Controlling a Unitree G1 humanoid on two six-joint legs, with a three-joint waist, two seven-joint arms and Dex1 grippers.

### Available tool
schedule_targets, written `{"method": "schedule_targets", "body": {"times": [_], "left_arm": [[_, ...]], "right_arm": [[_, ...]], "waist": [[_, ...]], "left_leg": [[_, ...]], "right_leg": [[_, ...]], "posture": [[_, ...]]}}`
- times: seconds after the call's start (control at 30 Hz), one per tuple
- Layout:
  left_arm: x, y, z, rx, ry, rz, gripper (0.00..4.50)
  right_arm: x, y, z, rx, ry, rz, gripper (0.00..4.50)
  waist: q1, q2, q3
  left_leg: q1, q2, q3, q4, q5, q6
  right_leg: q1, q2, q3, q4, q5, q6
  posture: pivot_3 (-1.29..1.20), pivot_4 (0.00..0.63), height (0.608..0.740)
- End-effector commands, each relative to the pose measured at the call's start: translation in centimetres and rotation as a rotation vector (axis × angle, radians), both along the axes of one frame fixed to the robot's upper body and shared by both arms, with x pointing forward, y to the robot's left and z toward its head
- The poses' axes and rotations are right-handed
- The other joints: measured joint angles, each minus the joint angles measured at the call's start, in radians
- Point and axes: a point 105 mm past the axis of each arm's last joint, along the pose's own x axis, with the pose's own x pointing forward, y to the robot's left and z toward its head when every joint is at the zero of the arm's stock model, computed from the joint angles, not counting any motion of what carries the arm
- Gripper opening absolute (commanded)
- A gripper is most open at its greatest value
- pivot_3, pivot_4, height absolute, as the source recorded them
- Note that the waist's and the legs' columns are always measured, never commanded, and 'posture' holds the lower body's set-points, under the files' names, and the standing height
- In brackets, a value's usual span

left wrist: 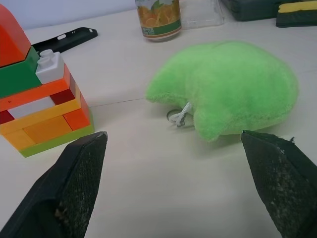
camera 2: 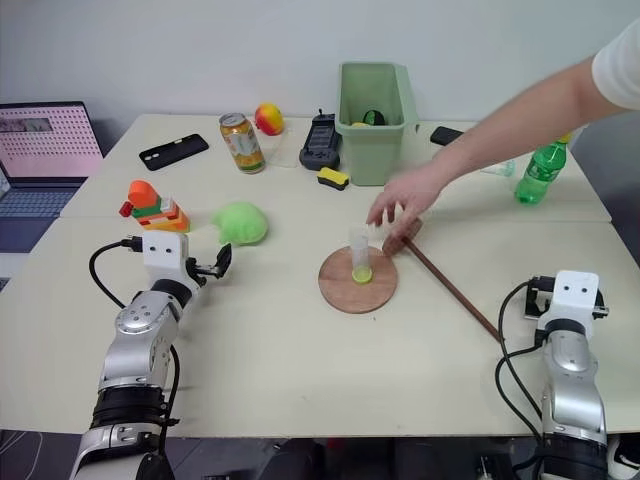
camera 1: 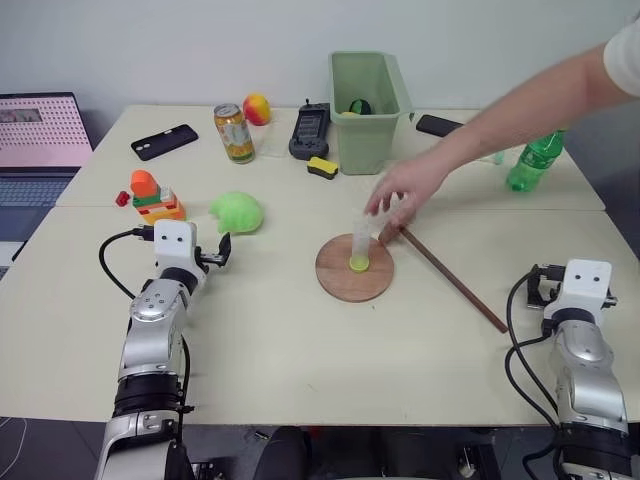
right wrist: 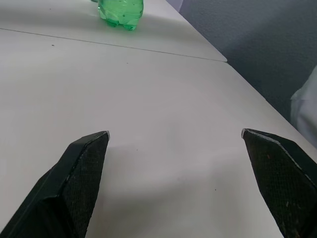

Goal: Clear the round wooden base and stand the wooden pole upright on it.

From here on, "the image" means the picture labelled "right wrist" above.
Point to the green plastic bottle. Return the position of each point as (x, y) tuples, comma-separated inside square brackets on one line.
[(121, 12)]

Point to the white cloth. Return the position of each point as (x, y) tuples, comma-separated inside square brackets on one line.
[(305, 109)]

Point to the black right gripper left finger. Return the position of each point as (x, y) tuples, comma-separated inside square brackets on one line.
[(74, 188)]

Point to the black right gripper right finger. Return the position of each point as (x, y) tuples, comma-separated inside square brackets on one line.
[(280, 183)]

